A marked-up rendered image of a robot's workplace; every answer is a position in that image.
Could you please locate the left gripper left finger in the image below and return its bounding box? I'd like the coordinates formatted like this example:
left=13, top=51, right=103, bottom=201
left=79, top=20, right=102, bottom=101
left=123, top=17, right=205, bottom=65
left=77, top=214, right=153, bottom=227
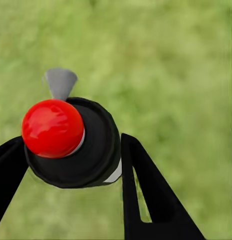
left=0, top=136, right=29, bottom=222

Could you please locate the pesticide atomizer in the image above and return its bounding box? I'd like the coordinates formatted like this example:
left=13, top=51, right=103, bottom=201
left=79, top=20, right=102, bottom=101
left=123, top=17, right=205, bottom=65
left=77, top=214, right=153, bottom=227
left=21, top=67, right=122, bottom=190

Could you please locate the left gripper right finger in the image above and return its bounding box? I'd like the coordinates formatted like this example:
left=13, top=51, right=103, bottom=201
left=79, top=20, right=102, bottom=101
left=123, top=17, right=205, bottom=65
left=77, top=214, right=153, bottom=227
left=121, top=133, right=205, bottom=240

